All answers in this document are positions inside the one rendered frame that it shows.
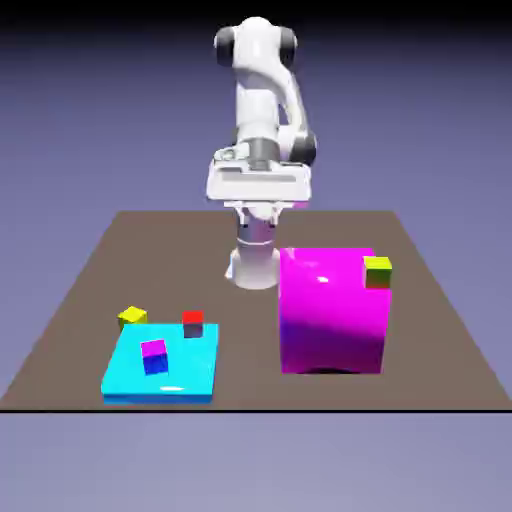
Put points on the small magenta cube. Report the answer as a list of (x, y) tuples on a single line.
[(154, 356)]

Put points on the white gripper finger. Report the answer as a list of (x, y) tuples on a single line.
[(242, 216), (274, 216)]

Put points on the small yellow-green cube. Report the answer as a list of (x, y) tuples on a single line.
[(378, 272)]

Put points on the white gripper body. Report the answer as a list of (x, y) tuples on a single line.
[(260, 188)]

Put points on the large cyan box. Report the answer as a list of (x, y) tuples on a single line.
[(188, 368)]

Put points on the small yellow cube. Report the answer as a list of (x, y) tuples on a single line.
[(132, 316)]

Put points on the large magenta box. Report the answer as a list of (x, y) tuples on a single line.
[(332, 312)]

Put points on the small red cube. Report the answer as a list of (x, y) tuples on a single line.
[(192, 323)]

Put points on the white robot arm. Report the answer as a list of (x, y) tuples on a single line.
[(256, 60)]

